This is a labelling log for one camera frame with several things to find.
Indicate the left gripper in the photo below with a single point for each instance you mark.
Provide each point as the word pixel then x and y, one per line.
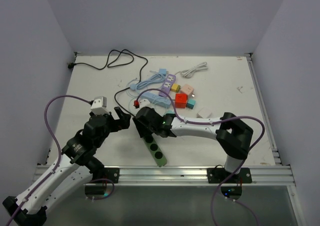
pixel 124 116

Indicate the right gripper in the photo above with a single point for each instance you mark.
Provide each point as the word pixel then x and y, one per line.
pixel 142 129

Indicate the green power strip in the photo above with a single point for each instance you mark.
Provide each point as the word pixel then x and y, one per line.
pixel 155 151

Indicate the light blue power strip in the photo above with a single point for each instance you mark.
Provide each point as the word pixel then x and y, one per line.
pixel 155 99

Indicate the red cube socket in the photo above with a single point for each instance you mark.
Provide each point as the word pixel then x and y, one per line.
pixel 180 100

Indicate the yellow plug adapter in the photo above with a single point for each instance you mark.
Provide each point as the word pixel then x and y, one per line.
pixel 175 88

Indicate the teal plug adapter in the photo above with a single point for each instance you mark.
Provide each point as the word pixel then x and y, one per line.
pixel 190 104

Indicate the pink cube socket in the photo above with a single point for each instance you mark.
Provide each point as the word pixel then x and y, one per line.
pixel 188 90

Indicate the blue plug charger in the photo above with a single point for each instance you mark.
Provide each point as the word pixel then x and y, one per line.
pixel 162 71

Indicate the white Honor charger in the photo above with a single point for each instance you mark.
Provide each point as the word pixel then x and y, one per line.
pixel 204 113

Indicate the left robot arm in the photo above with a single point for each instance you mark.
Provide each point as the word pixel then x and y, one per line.
pixel 29 208

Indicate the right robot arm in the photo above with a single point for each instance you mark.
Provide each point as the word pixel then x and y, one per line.
pixel 232 134

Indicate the purple power strip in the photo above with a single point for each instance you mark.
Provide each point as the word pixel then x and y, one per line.
pixel 167 85

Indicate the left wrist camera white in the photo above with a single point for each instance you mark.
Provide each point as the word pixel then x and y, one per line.
pixel 99 106

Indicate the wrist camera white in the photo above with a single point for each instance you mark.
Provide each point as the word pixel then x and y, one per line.
pixel 99 106
pixel 141 103

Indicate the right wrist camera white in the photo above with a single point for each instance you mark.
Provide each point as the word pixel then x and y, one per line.
pixel 141 103

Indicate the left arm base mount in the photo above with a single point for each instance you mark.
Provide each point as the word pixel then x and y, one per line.
pixel 110 174

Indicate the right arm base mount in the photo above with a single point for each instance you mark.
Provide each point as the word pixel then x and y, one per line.
pixel 217 174

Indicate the right aluminium side rail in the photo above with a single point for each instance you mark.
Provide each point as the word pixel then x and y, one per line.
pixel 269 131

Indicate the aluminium front rail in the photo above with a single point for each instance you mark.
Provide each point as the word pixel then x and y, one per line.
pixel 198 176

